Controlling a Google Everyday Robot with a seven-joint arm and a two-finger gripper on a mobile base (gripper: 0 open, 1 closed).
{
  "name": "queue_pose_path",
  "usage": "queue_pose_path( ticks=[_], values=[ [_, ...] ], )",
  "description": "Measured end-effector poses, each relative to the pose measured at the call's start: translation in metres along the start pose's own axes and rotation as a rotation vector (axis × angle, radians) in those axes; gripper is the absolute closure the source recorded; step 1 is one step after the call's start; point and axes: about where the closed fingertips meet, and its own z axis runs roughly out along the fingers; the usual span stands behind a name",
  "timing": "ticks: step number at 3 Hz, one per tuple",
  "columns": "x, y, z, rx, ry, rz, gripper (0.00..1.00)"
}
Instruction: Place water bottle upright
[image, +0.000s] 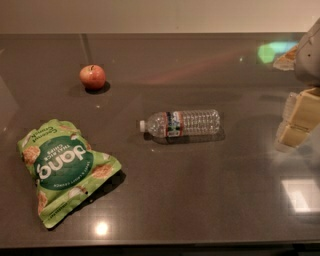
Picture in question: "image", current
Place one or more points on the clear plastic water bottle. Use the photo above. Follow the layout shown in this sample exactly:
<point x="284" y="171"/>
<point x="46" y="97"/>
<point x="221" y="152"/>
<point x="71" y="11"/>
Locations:
<point x="181" y="123"/>

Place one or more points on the red apple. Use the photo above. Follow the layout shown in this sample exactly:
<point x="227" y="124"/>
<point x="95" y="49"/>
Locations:
<point x="93" y="77"/>

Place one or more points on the green rice chips bag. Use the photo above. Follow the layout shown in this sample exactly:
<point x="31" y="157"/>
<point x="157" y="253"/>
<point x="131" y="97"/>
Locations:
<point x="65" y="168"/>

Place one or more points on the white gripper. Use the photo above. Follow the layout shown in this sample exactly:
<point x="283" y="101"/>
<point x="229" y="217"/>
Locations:
<point x="309" y="60"/>

